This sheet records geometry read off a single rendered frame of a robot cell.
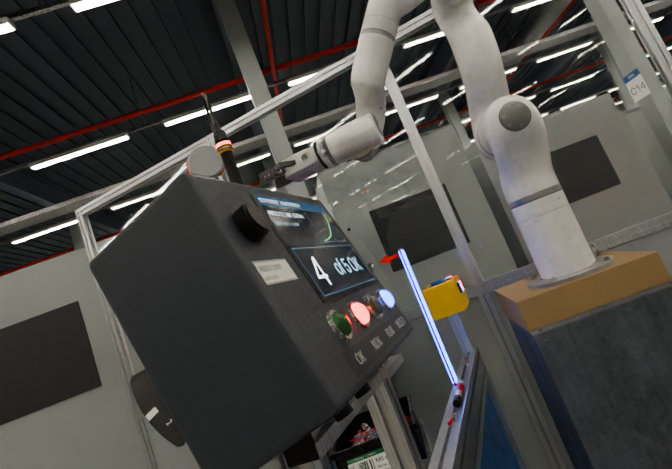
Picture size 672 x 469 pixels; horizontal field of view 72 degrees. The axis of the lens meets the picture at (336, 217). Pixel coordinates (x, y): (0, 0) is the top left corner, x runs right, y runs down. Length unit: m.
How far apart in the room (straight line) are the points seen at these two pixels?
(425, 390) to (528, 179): 1.05
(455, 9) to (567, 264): 0.67
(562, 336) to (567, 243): 0.21
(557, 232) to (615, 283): 0.15
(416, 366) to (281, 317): 1.61
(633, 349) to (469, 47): 0.72
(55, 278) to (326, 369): 3.21
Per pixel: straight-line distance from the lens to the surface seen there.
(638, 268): 1.11
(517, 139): 1.07
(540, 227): 1.11
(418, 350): 1.87
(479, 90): 1.20
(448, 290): 1.32
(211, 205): 0.33
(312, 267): 0.39
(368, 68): 1.17
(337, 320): 0.35
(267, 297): 0.30
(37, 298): 3.51
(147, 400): 1.35
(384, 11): 1.23
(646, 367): 1.08
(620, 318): 1.05
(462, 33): 1.20
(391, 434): 0.61
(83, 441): 3.43
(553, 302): 1.06
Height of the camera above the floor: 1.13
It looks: 10 degrees up
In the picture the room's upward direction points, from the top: 22 degrees counter-clockwise
